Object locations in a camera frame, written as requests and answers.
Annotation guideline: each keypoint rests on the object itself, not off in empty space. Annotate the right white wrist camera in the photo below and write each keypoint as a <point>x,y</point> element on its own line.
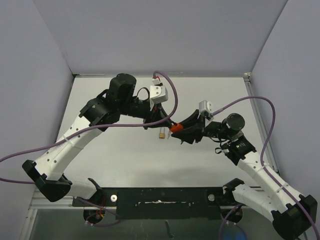
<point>205,109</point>

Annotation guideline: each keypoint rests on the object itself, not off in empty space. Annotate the orange black padlock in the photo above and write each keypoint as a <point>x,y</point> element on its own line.
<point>176,127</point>

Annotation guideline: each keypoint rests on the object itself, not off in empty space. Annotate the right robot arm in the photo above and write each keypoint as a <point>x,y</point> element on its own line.
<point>290,212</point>

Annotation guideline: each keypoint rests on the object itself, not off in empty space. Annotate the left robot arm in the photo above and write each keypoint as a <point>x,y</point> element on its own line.
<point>99,113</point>

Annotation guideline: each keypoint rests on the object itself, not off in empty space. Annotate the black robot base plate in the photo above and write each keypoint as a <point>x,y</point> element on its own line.
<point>165,203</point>

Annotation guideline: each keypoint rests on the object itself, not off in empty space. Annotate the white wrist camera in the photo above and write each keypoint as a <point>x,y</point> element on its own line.
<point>158,92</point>
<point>205,109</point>

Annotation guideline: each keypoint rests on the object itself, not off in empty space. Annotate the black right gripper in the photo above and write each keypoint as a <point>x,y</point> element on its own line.
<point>191,131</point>

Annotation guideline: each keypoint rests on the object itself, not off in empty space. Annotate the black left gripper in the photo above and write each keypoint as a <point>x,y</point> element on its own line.
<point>156,113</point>

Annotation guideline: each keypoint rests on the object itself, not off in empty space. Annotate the long shackle brass padlock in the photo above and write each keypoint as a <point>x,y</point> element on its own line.
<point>162,133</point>

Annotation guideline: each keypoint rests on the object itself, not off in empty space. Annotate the aluminium table frame rail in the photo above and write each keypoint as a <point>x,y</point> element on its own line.
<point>269,156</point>

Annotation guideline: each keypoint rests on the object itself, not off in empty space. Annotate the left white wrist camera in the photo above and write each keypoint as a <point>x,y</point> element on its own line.
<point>158,92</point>

